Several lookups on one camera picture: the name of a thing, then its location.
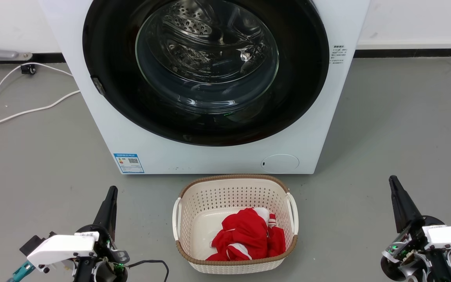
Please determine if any white front-load washing machine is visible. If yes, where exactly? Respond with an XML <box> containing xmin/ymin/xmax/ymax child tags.
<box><xmin>39</xmin><ymin>0</ymin><xmax>371</xmax><ymax>175</ymax></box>

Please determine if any white text sticker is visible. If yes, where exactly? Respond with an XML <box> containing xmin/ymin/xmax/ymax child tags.
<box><xmin>330</xmin><ymin>45</ymin><xmax>345</xmax><ymax>65</ymax></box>

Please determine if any black washer door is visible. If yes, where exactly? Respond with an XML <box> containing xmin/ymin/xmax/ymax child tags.
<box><xmin>82</xmin><ymin>0</ymin><xmax>330</xmax><ymax>147</ymax></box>

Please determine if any thin black left gripper cable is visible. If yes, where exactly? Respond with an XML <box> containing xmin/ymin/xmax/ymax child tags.
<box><xmin>127</xmin><ymin>259</ymin><xmax>170</xmax><ymax>282</ymax></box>

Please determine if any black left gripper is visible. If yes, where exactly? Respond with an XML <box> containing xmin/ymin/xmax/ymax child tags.
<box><xmin>73</xmin><ymin>186</ymin><xmax>130</xmax><ymax>282</ymax></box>

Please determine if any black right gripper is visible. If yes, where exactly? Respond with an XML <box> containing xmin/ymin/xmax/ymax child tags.
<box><xmin>380</xmin><ymin>175</ymin><xmax>451</xmax><ymax>282</ymax></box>

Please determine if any round white filter cover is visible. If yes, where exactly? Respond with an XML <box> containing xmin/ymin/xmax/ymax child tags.
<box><xmin>260</xmin><ymin>154</ymin><xmax>300</xmax><ymax>174</ymax></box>

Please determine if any red and white garment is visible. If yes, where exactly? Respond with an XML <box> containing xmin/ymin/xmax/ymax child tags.
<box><xmin>206</xmin><ymin>208</ymin><xmax>286</xmax><ymax>262</ymax></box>

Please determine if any short white cable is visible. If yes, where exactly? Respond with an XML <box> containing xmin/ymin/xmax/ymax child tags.
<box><xmin>0</xmin><ymin>90</ymin><xmax>81</xmax><ymax>131</ymax></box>

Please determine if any cream plastic laundry basket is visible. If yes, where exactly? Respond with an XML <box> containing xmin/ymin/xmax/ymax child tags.
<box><xmin>172</xmin><ymin>174</ymin><xmax>299</xmax><ymax>274</ymax></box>

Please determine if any blue energy label sticker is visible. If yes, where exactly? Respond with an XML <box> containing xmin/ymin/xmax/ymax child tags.
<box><xmin>114</xmin><ymin>153</ymin><xmax>145</xmax><ymax>174</ymax></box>

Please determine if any teal cable connector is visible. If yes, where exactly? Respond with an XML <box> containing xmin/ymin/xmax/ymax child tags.
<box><xmin>7</xmin><ymin>261</ymin><xmax>35</xmax><ymax>282</ymax></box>

